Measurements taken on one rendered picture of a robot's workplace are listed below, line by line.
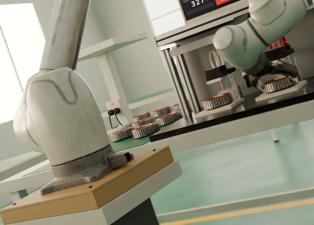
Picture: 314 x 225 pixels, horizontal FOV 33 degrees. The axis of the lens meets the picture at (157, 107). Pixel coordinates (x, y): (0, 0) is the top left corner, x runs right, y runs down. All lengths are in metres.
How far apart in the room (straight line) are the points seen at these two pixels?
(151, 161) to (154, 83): 8.15
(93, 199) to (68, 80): 0.31
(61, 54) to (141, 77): 8.05
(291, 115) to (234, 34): 0.30
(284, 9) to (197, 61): 0.78
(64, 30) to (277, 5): 0.60
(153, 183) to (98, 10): 8.66
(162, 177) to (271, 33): 0.55
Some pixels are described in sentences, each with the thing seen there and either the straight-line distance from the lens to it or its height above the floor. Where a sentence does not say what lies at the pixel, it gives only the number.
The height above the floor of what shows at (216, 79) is 0.88.
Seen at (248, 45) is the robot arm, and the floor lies 0.96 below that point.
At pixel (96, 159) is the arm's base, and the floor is 0.83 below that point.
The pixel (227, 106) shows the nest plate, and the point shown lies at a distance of 1.89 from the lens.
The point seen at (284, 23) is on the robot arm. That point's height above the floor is 0.99.
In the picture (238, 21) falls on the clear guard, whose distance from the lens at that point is 1.79.
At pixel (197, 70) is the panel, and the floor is 0.93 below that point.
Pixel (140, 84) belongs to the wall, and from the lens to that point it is 9.56.
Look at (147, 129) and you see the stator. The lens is 2.07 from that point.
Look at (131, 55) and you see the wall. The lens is 9.55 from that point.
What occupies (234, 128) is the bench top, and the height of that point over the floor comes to 0.73.
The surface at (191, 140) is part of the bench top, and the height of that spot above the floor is 0.72.
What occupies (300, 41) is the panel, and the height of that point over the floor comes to 0.91.
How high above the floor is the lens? 0.97
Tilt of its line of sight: 4 degrees down
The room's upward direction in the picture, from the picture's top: 19 degrees counter-clockwise
